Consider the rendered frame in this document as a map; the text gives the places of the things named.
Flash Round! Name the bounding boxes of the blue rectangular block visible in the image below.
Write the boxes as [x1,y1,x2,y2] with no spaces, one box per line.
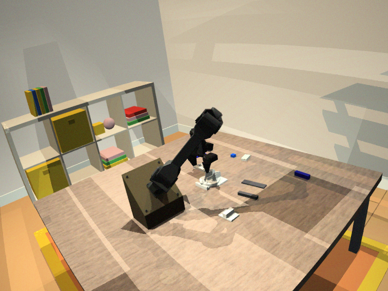
[294,170,311,180]

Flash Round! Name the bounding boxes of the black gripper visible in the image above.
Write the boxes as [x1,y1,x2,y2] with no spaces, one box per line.
[187,140,218,174]

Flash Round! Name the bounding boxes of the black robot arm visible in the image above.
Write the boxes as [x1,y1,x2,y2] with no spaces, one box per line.
[146,107,223,197]

